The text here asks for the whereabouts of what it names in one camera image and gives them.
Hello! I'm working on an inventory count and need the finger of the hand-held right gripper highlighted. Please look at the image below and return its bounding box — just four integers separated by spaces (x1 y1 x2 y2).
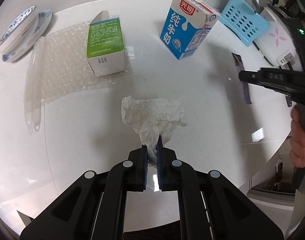
238 67 296 99

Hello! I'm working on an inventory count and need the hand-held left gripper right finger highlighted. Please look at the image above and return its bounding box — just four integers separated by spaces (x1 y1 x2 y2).
156 135 285 240

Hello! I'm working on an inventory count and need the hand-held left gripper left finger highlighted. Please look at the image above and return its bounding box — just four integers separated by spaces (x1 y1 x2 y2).
20 145 149 240

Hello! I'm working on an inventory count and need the purple tube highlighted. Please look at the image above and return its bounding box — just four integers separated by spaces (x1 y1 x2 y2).
231 52 253 104

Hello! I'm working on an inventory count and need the white tissue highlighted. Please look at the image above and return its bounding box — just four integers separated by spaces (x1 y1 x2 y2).
121 95 188 166

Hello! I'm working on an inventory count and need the blue white milk carton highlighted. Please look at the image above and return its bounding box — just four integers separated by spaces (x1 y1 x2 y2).
159 0 221 60

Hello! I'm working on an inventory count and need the green white cardboard box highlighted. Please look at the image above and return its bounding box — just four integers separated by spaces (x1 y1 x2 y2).
86 10 127 78

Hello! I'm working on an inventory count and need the clear bubble wrap sheet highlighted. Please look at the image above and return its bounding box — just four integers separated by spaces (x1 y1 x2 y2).
24 21 133 136

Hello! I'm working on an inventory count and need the person's right hand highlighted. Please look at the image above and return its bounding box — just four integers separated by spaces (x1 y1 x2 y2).
289 105 305 168

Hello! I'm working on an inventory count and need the white floral rice cooker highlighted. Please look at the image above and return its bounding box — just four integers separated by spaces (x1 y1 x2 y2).
254 4 303 67

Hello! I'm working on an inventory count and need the blue perforated utensil holder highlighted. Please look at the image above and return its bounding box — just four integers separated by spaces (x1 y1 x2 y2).
221 0 271 47

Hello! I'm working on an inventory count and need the blue patterned white plate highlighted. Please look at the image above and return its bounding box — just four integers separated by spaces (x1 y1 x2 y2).
2 10 53 63

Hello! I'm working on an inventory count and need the blue patterned white bowl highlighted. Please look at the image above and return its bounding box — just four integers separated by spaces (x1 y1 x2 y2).
0 5 39 53

